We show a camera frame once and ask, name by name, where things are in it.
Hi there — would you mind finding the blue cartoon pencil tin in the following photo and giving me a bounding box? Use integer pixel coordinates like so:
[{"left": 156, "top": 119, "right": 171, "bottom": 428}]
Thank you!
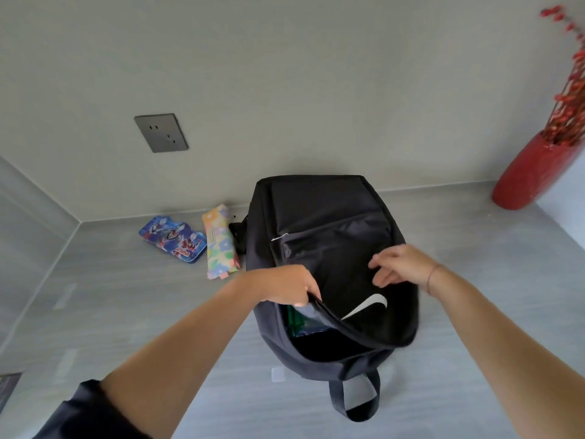
[{"left": 138, "top": 216, "right": 208, "bottom": 265}]

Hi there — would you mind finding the pastel colourful pencil pouch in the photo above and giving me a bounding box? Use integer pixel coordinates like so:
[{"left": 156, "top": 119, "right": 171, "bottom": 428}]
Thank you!
[{"left": 202, "top": 204, "right": 242, "bottom": 281}]

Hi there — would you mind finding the person's right hand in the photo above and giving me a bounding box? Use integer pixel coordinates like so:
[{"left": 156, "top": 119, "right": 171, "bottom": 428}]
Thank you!
[{"left": 367, "top": 244, "right": 444, "bottom": 296}]

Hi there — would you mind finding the red vase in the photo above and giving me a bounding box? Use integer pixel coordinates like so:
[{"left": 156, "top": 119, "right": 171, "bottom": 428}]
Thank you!
[{"left": 491, "top": 130, "right": 584, "bottom": 211}]

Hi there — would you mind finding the person's black top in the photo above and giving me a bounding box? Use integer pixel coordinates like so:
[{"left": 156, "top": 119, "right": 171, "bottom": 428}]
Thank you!
[{"left": 32, "top": 379, "right": 154, "bottom": 439}]

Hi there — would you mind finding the person's left forearm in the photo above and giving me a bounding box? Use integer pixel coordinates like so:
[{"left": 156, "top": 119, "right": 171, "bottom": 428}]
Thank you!
[{"left": 99, "top": 271, "right": 266, "bottom": 439}]

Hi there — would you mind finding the person's left hand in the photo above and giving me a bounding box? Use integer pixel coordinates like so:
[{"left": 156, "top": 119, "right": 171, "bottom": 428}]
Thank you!
[{"left": 253, "top": 263, "right": 323, "bottom": 308}]

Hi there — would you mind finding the person's right forearm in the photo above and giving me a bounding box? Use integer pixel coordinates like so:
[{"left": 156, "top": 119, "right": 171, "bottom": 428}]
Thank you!
[{"left": 427, "top": 265, "right": 585, "bottom": 439}]

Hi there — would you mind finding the dark blue card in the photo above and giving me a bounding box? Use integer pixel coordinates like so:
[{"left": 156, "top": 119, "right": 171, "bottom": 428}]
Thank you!
[{"left": 0, "top": 372, "right": 24, "bottom": 415}]

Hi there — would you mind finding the green spine clear folder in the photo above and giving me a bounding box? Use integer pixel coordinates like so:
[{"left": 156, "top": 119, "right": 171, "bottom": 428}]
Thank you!
[{"left": 285, "top": 305, "right": 305, "bottom": 338}]

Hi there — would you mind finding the red string bracelet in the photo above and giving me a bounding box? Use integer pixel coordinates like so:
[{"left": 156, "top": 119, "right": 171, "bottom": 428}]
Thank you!
[{"left": 425, "top": 263, "right": 444, "bottom": 296}]

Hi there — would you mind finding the black backpack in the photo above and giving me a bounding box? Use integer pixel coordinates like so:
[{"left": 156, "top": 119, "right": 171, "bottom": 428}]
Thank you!
[{"left": 227, "top": 174, "right": 420, "bottom": 424}]

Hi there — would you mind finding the grey wall socket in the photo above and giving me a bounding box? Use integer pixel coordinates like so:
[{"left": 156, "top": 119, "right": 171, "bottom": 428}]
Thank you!
[{"left": 133, "top": 113, "right": 190, "bottom": 154}]

